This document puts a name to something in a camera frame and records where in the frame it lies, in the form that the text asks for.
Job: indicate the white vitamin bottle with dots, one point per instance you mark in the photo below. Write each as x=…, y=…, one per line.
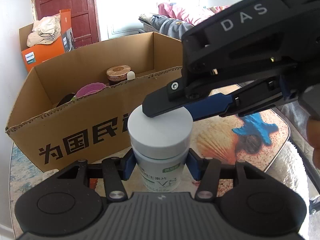
x=160, y=145

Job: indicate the black key pouch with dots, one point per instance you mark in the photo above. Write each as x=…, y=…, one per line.
x=69, y=97

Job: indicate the person's right hand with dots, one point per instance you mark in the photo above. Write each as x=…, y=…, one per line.
x=313, y=136

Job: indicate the pink plastic bowl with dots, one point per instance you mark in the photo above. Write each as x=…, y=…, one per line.
x=89, y=89

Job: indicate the beige clothes in box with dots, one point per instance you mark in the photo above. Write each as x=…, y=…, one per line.
x=45, y=31

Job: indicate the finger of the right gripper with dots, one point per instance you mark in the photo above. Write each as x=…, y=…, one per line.
x=170, y=97
x=210, y=106

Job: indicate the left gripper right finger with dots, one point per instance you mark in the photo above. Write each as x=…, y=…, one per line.
x=207, y=172

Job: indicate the red wooden door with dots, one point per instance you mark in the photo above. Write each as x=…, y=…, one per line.
x=84, y=18

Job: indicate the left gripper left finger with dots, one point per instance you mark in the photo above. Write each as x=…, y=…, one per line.
x=115, y=170

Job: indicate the orange Philips box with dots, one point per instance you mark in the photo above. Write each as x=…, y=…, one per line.
x=37, y=54

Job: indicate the green dropper bottle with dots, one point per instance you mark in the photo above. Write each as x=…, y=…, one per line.
x=131, y=75

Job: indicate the brown woven lid jar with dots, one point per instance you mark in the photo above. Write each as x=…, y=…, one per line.
x=117, y=74

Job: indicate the brown cardboard box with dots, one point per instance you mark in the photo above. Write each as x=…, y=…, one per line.
x=76, y=105

